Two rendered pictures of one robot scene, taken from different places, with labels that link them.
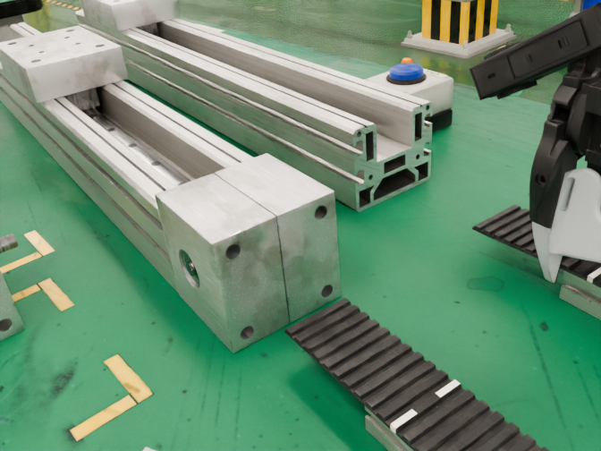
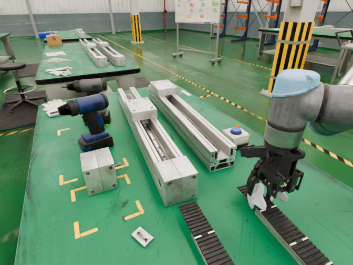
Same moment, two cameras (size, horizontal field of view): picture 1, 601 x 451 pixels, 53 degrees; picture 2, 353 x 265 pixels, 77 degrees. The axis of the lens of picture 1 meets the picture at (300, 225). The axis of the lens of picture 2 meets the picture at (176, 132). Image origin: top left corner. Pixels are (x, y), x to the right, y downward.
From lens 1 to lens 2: 0.23 m
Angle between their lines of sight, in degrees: 10
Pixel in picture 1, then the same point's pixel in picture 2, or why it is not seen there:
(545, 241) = (249, 199)
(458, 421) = (210, 241)
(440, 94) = (245, 139)
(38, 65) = (134, 112)
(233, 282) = (168, 191)
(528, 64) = (251, 153)
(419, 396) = (203, 232)
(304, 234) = (188, 182)
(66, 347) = (127, 194)
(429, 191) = (232, 170)
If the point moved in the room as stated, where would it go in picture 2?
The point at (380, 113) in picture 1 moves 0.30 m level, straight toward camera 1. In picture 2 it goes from (222, 144) to (200, 206)
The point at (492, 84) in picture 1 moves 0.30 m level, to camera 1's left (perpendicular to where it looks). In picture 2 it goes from (244, 154) to (137, 144)
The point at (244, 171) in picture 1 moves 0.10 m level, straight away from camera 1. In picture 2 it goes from (178, 160) to (180, 143)
